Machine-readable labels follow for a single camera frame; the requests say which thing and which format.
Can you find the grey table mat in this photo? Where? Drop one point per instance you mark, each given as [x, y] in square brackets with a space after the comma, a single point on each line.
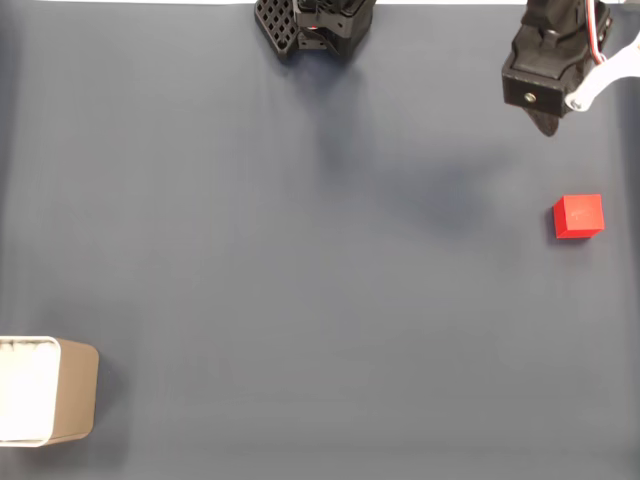
[320, 310]

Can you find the white padding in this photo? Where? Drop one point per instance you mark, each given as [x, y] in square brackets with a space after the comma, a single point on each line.
[25, 390]

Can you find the red cube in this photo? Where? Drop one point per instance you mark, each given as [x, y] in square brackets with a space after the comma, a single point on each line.
[580, 216]

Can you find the white camera mount with board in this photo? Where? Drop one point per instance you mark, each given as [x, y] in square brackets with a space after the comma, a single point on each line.
[605, 72]

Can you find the beige box with white rim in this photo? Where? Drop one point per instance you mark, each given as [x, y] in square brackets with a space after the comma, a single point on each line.
[75, 390]

